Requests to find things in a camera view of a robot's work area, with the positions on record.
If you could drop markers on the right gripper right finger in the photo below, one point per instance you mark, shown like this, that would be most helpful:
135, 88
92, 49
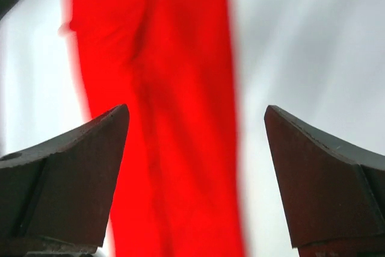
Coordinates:
332, 191

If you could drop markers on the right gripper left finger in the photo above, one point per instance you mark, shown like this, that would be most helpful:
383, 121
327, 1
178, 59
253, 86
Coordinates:
56, 196

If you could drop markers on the red t-shirt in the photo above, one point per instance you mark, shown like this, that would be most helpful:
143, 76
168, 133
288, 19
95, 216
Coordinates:
170, 62

